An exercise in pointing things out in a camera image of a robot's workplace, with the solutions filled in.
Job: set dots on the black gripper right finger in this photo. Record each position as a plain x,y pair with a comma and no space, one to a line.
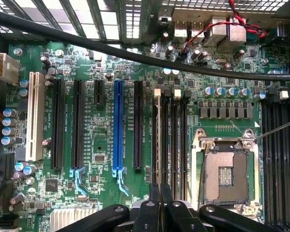
181,217

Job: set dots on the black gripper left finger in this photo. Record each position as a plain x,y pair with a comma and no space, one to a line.
116,217

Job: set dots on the silver finned heat sink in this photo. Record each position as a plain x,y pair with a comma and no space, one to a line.
67,218

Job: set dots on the CPU socket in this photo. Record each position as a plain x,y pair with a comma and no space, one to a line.
215,174

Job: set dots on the metal socket cover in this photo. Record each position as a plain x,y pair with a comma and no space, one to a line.
246,211

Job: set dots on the thin metal locking lever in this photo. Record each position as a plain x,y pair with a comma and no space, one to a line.
278,129
206,145

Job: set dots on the blue expansion slot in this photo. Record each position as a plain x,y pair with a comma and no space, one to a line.
118,125

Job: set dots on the green motherboard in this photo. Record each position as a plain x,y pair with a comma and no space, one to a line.
104,125

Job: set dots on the long black expansion slot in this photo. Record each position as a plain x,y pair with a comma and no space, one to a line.
77,123
138,124
58,123

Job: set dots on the short black expansion slot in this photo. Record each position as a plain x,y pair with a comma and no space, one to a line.
99,93

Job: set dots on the white expansion slot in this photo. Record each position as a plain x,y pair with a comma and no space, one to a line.
35,116

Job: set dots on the white power connector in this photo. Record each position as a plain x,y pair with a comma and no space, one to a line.
7,67

